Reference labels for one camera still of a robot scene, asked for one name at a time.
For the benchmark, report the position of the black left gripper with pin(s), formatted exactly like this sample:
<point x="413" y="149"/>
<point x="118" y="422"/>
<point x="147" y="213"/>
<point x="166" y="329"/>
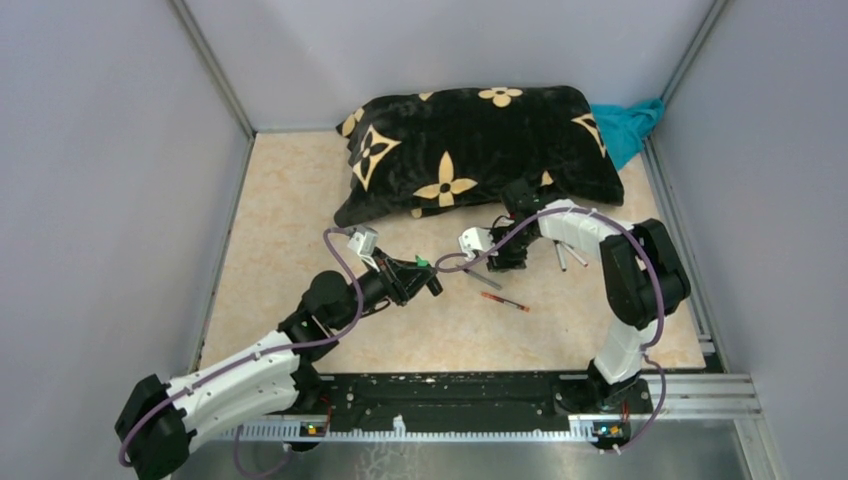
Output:
<point x="403" y="281"/>

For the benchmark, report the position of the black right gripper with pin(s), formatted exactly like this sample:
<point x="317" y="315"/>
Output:
<point x="501" y="261"/>

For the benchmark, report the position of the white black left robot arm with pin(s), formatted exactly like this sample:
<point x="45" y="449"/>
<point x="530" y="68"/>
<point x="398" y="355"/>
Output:
<point x="163" y="422"/>

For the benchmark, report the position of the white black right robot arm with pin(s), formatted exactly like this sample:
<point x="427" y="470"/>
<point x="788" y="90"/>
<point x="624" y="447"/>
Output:
<point x="644" y="283"/>

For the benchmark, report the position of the grey checkered pen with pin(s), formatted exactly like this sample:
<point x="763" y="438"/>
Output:
<point x="481" y="278"/>

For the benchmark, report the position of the red orange pen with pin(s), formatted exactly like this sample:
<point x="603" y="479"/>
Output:
<point x="504" y="301"/>

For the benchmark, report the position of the white marker with black cap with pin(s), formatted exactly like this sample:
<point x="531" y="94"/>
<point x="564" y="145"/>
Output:
<point x="561" y="256"/>

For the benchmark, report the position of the white marker with red tip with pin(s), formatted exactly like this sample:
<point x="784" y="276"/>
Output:
<point x="575" y="255"/>

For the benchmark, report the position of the black pillow with beige flowers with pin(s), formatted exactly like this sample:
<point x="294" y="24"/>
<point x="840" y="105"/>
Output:
<point x="427" y="153"/>

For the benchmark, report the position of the teal cloth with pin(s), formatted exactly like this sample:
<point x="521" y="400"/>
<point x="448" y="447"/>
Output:
<point x="624" y="129"/>

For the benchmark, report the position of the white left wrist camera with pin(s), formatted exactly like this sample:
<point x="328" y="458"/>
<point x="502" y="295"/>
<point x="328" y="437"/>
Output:
<point x="362" y="241"/>

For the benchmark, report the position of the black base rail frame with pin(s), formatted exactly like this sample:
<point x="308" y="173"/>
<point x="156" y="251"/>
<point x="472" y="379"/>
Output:
<point x="487" y="407"/>

